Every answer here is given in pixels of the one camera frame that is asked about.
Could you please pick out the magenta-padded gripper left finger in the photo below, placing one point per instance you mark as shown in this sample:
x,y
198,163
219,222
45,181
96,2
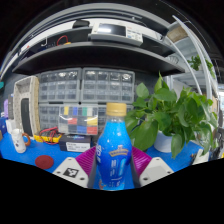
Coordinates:
x,y
71,171

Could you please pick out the dark grey shelf unit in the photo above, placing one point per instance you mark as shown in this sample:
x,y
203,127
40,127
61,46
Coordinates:
x,y
96,56

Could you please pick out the white charger block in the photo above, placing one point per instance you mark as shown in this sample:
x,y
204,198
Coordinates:
x,y
201,157

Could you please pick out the white shelf unit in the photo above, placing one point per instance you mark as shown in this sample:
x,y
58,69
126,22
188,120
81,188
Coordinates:
x,y
200,63

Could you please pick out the clear box of coloured parts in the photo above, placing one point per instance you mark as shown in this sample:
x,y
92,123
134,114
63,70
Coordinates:
x,y
78,120

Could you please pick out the black box with white label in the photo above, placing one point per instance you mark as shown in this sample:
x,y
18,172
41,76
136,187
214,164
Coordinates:
x,y
75,143

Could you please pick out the beige dotted storage tray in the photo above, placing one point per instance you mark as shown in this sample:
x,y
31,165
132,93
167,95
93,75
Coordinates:
x,y
28,88

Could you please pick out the blue drink bottle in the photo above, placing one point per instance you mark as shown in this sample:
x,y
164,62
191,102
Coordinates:
x,y
114,153

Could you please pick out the black rectangular case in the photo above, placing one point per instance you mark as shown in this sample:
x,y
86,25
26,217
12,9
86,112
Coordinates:
x,y
26,116

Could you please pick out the flat round red coaster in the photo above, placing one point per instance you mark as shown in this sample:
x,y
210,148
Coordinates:
x,y
44,162

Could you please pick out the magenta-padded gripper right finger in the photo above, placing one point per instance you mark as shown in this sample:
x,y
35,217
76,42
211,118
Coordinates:
x,y
155,170

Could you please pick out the yellow multimeter with red leads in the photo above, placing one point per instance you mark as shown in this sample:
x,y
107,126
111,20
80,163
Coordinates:
x,y
46,136

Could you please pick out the green plant in white pot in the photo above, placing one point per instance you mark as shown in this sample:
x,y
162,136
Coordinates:
x,y
166,113

